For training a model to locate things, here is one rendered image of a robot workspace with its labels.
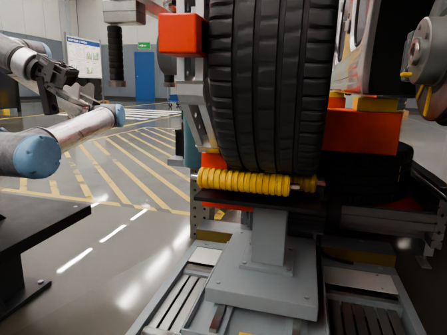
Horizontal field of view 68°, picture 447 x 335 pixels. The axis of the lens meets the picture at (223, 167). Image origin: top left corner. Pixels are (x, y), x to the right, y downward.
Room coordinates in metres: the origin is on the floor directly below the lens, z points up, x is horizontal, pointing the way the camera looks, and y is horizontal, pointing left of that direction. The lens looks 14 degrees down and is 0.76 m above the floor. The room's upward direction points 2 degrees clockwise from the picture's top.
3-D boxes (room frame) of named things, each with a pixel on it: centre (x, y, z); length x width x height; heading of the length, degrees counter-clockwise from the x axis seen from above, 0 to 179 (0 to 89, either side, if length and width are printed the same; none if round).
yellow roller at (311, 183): (0.95, -0.15, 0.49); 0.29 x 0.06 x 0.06; 76
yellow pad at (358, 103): (1.32, -0.58, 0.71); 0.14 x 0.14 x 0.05; 76
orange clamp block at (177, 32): (0.68, 0.08, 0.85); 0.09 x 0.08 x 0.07; 166
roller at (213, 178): (0.85, -0.06, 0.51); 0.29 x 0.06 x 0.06; 76
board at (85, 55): (9.53, 3.90, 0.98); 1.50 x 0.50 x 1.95; 165
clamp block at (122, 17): (0.88, 0.25, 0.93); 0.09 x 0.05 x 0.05; 76
